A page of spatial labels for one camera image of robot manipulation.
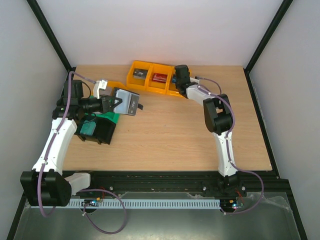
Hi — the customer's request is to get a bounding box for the black leather card holder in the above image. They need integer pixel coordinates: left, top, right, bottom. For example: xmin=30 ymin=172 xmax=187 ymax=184
xmin=113 ymin=87 xmax=144 ymax=116

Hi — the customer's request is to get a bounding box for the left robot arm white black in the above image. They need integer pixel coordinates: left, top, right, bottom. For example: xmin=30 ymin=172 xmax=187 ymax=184
xmin=20 ymin=80 xmax=132 ymax=208

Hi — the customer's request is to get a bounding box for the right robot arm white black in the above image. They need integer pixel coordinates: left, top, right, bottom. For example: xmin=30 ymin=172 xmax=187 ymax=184
xmin=174 ymin=64 xmax=240 ymax=196

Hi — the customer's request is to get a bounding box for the yellow bin with grey cards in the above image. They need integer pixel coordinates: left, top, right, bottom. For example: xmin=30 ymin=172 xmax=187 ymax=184
xmin=126 ymin=60 xmax=152 ymax=90

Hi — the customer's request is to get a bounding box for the teal VIP card stack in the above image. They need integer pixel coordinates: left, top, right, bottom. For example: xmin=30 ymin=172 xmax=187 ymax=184
xmin=79 ymin=120 xmax=97 ymax=136

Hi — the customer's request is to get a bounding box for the grey VIP card stack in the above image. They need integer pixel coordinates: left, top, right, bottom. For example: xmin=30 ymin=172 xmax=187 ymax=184
xmin=132 ymin=68 xmax=148 ymax=80

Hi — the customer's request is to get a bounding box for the yellow bin with red cards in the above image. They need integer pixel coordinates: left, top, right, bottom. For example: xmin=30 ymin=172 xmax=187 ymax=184
xmin=146 ymin=63 xmax=173 ymax=95

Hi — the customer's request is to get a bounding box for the red VIP card stack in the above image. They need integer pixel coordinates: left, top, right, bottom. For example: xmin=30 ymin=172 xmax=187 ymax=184
xmin=151 ymin=72 xmax=168 ymax=84

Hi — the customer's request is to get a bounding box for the yellow bin with blue cards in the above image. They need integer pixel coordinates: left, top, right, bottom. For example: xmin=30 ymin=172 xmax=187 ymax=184
xmin=165 ymin=66 xmax=182 ymax=98

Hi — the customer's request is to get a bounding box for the green plastic bin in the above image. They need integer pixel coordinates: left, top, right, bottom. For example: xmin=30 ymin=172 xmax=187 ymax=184
xmin=84 ymin=112 xmax=120 ymax=124

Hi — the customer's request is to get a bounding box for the yellow bin near green bin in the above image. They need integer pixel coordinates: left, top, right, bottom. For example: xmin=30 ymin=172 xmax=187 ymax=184
xmin=107 ymin=80 xmax=128 ymax=95

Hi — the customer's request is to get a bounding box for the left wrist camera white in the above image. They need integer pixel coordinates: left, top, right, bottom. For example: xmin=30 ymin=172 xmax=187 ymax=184
xmin=93 ymin=79 xmax=109 ymax=99

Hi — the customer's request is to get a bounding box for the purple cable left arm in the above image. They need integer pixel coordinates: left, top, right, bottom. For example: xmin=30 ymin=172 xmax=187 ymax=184
xmin=37 ymin=71 xmax=127 ymax=235

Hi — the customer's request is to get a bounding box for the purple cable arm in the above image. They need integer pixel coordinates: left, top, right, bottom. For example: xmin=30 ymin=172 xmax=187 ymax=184
xmin=197 ymin=76 xmax=265 ymax=216
xmin=37 ymin=71 xmax=127 ymax=235

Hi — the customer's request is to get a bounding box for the black frame post left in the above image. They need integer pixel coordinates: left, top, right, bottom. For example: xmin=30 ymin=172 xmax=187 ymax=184
xmin=26 ymin=0 xmax=76 ymax=72

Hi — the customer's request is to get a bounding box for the black frame post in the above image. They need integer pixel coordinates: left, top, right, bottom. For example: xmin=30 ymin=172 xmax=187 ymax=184
xmin=26 ymin=0 xmax=76 ymax=72
xmin=244 ymin=0 xmax=294 ymax=72

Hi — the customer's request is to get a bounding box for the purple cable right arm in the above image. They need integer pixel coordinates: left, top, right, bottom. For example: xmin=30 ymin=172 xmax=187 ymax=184
xmin=197 ymin=76 xmax=265 ymax=216

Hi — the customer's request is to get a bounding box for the white slotted cable duct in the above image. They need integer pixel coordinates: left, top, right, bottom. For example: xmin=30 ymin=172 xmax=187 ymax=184
xmin=67 ymin=199 xmax=221 ymax=210

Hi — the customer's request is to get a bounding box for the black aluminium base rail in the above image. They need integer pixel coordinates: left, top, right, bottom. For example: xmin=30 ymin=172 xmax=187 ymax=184
xmin=61 ymin=170 xmax=291 ymax=198

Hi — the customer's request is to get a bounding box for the black frame post right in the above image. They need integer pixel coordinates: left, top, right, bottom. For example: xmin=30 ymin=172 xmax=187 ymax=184
xmin=244 ymin=0 xmax=294 ymax=72

